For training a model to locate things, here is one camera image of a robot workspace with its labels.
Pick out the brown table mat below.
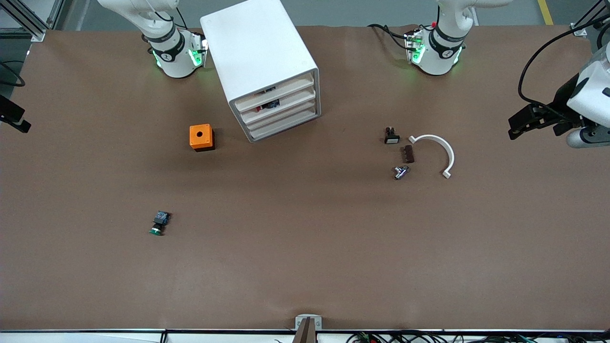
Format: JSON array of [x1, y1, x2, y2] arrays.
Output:
[[0, 24, 610, 332]]

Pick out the orange button enclosure box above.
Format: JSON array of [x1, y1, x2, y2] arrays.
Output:
[[189, 124, 215, 152]]

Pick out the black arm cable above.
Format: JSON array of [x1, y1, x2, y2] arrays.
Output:
[[518, 26, 610, 117], [0, 61, 25, 87]]

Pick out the green push button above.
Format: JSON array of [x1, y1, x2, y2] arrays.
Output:
[[148, 211, 171, 236]]

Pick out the grey metal bracket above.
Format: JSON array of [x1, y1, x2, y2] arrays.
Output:
[[295, 314, 323, 331]]

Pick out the black left base cable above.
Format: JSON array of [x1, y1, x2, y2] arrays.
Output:
[[367, 23, 411, 50]]

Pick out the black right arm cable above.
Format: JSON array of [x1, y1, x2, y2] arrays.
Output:
[[0, 61, 25, 87]]

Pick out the aluminium frame profile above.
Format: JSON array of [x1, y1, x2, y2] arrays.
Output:
[[571, 0, 610, 38], [0, 0, 65, 42]]

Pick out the white curved plastic arc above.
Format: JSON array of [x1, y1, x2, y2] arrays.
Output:
[[408, 134, 455, 180]]

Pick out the black cable bundle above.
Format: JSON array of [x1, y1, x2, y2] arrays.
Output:
[[346, 330, 610, 343]]

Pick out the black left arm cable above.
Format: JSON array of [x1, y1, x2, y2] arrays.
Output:
[[518, 26, 610, 117]]

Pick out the brown tapered bar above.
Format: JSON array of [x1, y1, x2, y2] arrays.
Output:
[[292, 318, 318, 343]]

